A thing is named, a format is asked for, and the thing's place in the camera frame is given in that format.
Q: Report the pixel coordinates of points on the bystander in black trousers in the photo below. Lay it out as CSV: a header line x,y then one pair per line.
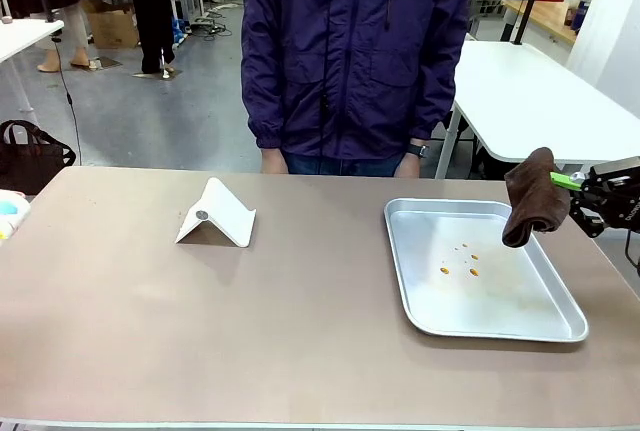
x,y
150,11

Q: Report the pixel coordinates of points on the person in navy jacket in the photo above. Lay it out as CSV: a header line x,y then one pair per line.
x,y
350,51

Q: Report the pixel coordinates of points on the brown cloth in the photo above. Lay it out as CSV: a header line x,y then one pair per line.
x,y
530,191

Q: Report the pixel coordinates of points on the black handbag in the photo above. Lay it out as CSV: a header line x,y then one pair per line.
x,y
30,161

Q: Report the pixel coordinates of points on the person's left forearm in sleeve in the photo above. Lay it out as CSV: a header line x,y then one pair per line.
x,y
440,96

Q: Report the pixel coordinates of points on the wooden workbench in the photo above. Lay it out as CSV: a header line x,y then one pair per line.
x,y
545,18

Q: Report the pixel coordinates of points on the silver metal tray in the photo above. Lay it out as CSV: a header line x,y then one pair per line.
x,y
475,311

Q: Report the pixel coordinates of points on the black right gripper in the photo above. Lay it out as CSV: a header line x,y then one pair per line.
x,y
622,196

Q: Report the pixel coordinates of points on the cardboard box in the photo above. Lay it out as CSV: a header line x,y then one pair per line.
x,y
116,28

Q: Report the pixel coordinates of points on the white folded roller stand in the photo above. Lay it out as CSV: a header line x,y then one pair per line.
x,y
225,216

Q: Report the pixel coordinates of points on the white table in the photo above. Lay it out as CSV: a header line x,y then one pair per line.
x,y
25,36
525,101

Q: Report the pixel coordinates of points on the white pole floor stand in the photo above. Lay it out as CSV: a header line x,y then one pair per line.
x,y
163,63

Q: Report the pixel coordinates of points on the person's right forearm in sleeve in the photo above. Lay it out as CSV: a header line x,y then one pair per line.
x,y
262,101

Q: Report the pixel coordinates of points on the blue jeans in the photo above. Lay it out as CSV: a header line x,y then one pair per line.
x,y
345,166

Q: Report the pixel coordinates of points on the black wristwatch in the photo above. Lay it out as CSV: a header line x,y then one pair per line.
x,y
419,151

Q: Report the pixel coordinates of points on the person's left hand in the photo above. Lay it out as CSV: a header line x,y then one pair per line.
x,y
409,168

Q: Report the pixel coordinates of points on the white object with blue patch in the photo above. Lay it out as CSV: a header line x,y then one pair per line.
x,y
12,213

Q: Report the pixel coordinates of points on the bystander in dark skirt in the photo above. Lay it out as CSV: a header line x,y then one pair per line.
x,y
77,31

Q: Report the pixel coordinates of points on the person's right hand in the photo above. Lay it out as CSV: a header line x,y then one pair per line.
x,y
274,163

